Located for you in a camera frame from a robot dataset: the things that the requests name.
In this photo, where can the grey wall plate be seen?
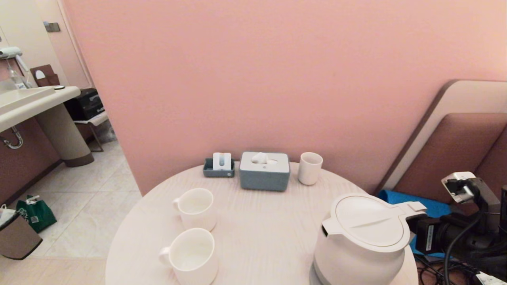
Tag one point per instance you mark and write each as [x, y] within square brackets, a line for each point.
[51, 27]

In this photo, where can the white sink counter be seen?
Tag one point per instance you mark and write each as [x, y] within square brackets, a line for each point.
[27, 103]

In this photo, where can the white tea sachet pack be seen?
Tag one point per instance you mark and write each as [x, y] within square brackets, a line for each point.
[222, 161]

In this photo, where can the white hair dryer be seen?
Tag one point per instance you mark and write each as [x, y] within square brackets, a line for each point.
[10, 52]

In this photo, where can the small blue-grey tray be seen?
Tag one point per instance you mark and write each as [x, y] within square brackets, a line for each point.
[218, 173]

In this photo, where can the green shopping bag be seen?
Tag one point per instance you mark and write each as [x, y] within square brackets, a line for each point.
[37, 215]

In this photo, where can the white ribbed mug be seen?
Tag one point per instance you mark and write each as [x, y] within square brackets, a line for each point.
[196, 209]
[192, 257]

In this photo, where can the clear water bottle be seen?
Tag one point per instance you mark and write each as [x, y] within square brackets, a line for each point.
[16, 79]

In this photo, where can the small white side table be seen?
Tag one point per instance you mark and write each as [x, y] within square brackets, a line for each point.
[93, 118]

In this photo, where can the brown waste bin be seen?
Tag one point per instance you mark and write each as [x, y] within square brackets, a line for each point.
[18, 237]

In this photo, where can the blue-grey tissue box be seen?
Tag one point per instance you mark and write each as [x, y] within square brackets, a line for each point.
[263, 180]

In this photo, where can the grey round kettle base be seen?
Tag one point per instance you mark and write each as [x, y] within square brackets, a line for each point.
[315, 278]

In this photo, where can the clear plastic bag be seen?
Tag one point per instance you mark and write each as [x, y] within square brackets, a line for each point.
[106, 132]

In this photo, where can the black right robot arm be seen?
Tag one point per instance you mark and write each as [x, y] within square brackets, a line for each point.
[497, 253]

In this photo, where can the black box device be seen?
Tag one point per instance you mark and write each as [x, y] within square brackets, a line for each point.
[85, 105]

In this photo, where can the brown tissue holder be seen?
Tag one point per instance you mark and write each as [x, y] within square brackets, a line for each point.
[45, 77]

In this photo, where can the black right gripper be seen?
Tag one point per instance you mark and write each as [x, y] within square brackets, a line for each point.
[435, 237]

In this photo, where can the chrome drain pipe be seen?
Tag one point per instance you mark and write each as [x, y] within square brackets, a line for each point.
[15, 142]

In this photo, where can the white electric kettle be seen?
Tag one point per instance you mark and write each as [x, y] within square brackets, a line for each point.
[364, 237]

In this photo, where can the blue folded cloth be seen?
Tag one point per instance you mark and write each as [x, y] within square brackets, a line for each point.
[431, 208]

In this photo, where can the white tissue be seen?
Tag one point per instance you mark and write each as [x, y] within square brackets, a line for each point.
[260, 157]

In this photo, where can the beige sink pedestal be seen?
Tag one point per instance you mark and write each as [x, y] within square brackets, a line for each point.
[65, 138]

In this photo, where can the printed paper sheet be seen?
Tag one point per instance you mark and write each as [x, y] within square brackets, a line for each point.
[491, 280]

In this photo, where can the beige headboard panel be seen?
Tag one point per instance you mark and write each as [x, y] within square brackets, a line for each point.
[455, 97]

